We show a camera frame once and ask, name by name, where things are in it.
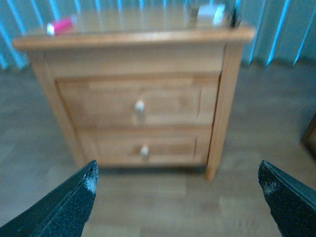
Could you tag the white charger box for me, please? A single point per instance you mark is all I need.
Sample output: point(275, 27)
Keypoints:
point(213, 12)

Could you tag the grey pleated curtain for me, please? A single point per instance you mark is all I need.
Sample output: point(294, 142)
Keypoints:
point(285, 29)

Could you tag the wooden nightstand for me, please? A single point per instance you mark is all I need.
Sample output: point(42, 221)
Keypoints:
point(79, 54)

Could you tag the dark furniture corner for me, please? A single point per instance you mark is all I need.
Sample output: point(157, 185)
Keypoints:
point(309, 137)

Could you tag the wooden drawer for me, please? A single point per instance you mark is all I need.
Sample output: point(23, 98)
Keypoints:
point(170, 99)
point(167, 147)

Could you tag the pink marker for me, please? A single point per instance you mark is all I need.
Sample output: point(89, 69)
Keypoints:
point(56, 27)

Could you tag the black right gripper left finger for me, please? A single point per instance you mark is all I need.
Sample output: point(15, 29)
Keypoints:
point(63, 212)

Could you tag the drawer knob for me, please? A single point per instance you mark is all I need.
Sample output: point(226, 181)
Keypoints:
point(139, 106)
point(144, 151)

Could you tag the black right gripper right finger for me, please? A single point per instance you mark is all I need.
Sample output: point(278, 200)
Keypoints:
point(292, 203)

